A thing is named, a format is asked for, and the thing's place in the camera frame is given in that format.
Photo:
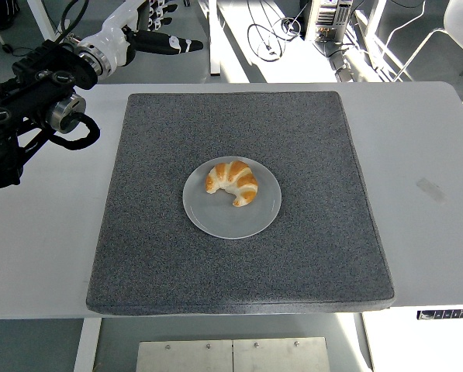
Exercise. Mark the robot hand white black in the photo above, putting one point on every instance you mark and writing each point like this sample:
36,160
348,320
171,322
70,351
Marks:
115,38

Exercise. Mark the croissant bread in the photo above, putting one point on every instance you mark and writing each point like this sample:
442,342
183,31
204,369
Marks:
239,174

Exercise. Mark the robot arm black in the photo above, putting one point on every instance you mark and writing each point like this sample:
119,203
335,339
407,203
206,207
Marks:
41,77

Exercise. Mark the white round plate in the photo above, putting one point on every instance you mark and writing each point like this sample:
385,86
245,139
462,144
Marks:
223,221

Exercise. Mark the grey metal plate with screws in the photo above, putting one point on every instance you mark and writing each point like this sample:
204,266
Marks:
231,354

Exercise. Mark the white desk leg with foot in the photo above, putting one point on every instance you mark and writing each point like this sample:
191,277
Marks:
41,17

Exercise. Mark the white slim desk leg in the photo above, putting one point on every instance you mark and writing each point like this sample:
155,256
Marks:
214,38

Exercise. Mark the person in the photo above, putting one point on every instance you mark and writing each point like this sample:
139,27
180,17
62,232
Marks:
7,11

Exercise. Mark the computer tower case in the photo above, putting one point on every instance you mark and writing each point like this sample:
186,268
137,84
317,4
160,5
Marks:
328,15

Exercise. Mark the grey speckled mat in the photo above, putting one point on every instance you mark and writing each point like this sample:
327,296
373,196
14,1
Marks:
254,271

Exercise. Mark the white table leg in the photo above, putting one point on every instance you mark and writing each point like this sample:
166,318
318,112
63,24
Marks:
87,345

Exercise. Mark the clear tape piece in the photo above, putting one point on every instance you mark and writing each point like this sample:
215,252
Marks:
430,190

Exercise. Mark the black table control panel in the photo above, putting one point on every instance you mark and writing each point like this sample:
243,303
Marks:
448,314

